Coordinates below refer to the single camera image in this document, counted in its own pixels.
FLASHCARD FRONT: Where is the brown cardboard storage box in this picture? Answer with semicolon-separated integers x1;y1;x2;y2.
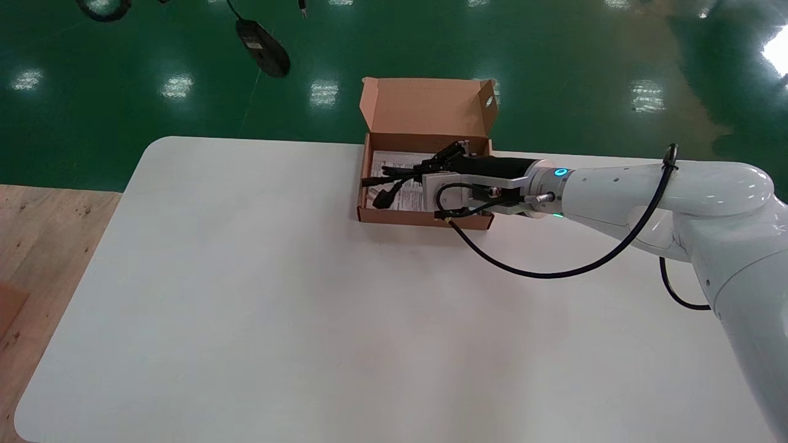
357;77;499;231

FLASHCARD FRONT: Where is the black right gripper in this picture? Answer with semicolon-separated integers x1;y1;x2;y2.
420;140;541;186

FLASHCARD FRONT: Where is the thick black plug cable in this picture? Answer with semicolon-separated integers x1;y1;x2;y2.
361;158;432;210

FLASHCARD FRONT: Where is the printed white paper manual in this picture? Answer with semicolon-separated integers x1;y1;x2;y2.
367;150;433;214

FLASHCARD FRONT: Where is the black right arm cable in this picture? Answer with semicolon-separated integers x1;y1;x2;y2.
433;143;712;312

